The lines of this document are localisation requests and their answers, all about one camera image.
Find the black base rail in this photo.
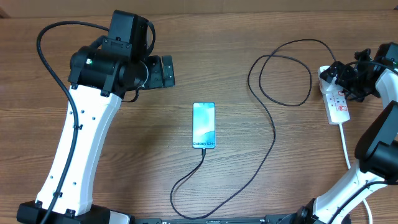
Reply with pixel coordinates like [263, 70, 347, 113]
[134, 213, 297, 224]

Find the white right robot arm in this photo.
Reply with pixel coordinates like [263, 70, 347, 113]
[280, 42, 397, 223]

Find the white power strip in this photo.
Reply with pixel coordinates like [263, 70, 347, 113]
[317, 65, 351, 126]

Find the blue Galaxy smartphone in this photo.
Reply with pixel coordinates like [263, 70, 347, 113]
[192, 102, 216, 149]

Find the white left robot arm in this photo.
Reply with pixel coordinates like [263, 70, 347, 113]
[16, 10, 175, 223]

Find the black charger cable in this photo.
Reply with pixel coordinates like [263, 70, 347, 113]
[169, 39, 338, 220]

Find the white power strip cord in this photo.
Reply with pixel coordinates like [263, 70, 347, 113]
[338, 123, 374, 224]

